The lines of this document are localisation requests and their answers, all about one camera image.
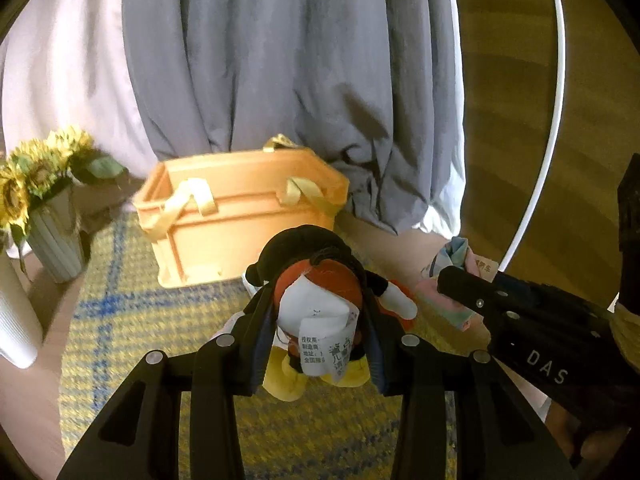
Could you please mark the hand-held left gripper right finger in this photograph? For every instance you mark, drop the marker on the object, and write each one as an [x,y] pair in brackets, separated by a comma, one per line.
[376,360]

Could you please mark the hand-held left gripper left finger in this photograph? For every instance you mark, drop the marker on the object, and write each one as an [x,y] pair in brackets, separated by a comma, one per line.
[256,355]

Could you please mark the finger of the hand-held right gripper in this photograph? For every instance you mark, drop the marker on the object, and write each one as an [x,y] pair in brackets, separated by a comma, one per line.
[470,287]

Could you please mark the pastel cloth toy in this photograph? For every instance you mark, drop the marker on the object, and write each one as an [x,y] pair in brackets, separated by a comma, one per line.
[450,285]

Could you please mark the plush doll with black hat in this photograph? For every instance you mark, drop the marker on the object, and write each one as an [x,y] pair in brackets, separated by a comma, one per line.
[320,300]

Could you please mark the orange plastic crate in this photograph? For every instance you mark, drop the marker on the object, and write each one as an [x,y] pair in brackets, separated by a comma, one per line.
[240,220]

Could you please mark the person's right hand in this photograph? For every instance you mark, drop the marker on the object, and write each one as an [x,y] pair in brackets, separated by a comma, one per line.
[595,440]

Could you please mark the yellow and blue plaid rug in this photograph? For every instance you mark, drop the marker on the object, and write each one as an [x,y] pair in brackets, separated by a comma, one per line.
[150,340]

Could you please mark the pale green ribbed vase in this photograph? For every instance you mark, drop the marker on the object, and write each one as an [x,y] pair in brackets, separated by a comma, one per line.
[55,240]

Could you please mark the white ribbed vase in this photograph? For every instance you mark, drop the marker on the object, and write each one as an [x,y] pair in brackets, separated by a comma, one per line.
[14,315]

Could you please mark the artificial sunflower bouquet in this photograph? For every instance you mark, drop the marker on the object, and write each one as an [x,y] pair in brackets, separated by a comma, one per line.
[35,170]

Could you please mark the grey duvet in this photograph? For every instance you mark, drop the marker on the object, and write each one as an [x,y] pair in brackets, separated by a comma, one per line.
[280,60]

